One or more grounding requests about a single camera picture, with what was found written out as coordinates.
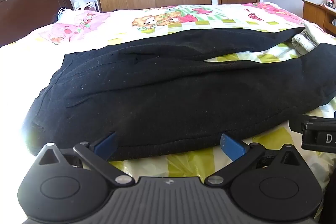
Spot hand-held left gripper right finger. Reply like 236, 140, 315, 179
204, 133, 301, 186

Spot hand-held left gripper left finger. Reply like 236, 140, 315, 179
38, 132, 135, 187

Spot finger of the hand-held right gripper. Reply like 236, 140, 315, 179
289, 114, 312, 135

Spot black pants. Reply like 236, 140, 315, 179
25, 27, 336, 161

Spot person's dark clothing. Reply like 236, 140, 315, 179
323, 166, 336, 224

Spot folded white cloth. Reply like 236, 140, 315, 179
291, 22, 336, 52

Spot wooden side desk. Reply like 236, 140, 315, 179
302, 0, 336, 35

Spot printed checkered blanket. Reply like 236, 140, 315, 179
0, 2, 336, 182

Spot pink printed pillow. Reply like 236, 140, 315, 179
39, 9, 116, 44

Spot dark wooden headboard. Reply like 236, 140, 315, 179
0, 0, 74, 48

